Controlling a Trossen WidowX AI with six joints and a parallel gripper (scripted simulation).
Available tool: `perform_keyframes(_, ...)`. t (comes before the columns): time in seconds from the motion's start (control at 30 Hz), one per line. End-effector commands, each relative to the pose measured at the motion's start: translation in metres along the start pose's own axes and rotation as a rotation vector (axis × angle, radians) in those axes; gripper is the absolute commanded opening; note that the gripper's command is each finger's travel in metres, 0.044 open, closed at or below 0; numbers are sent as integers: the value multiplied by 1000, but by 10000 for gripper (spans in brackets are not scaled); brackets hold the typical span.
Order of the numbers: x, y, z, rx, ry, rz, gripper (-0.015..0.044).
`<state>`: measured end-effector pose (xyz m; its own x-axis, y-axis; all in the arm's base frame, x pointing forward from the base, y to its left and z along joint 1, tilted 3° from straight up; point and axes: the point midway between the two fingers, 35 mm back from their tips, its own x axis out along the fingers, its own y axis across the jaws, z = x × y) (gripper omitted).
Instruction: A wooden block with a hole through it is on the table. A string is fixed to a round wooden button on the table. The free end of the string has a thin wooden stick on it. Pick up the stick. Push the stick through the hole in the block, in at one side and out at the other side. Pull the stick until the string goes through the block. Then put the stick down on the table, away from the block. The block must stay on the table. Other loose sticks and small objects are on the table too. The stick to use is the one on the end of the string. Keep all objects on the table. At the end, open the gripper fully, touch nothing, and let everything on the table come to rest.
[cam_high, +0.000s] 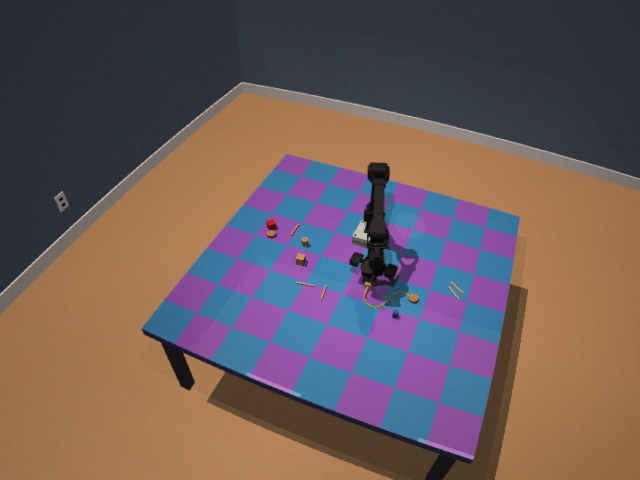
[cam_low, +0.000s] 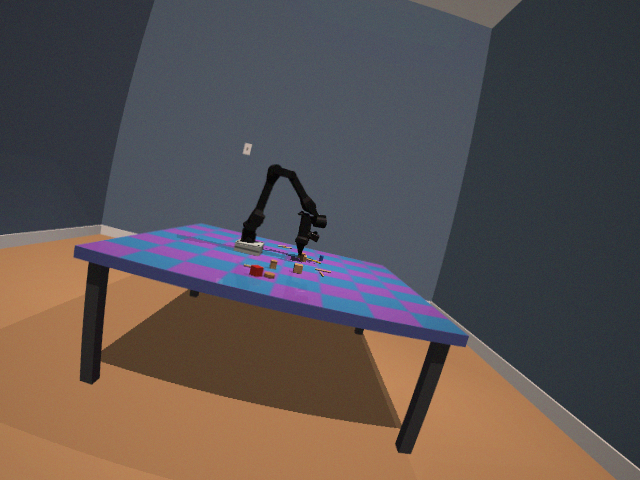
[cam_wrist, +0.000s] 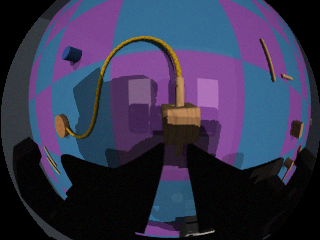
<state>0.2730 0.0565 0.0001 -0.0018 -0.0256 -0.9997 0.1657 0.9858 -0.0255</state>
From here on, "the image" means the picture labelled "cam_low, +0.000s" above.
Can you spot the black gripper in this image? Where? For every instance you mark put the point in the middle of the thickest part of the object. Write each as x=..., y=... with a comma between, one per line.
x=301, y=240

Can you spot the red cube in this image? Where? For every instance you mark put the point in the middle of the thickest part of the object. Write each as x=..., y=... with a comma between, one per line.
x=256, y=271

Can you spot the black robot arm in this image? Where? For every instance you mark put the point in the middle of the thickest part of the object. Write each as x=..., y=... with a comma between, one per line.
x=256, y=218

